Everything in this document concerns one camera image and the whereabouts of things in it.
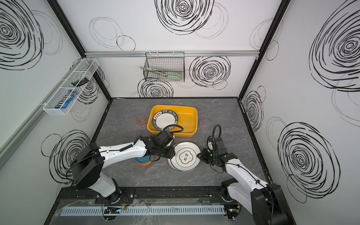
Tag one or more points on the orange bowl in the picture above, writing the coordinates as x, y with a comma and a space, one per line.
145, 164

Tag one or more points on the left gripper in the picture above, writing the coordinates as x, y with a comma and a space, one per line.
168, 152

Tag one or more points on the black wire basket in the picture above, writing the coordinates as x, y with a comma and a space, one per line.
158, 63

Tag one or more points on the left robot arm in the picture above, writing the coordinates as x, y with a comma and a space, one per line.
86, 168

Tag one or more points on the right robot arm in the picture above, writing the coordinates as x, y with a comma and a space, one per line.
265, 201

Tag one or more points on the white wire shelf basket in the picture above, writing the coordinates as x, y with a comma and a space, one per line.
86, 94

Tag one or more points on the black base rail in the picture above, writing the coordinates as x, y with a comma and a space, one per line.
212, 194

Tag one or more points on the blue candy packet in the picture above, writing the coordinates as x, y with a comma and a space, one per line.
66, 100

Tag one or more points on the white plate green flower outline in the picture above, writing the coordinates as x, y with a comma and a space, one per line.
185, 158

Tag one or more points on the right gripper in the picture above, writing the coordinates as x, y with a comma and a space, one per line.
205, 156

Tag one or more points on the green item in basket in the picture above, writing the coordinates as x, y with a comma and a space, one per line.
173, 76

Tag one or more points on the yellow plastic bin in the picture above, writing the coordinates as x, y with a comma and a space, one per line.
188, 119

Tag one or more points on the pink translucent cup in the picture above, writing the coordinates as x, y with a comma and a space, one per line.
142, 120

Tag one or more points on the green rimmed white plate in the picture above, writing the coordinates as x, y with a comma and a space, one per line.
164, 118

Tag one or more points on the white slotted cable duct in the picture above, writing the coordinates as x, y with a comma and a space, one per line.
143, 210

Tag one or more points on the blue bowl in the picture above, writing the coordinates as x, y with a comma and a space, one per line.
144, 159

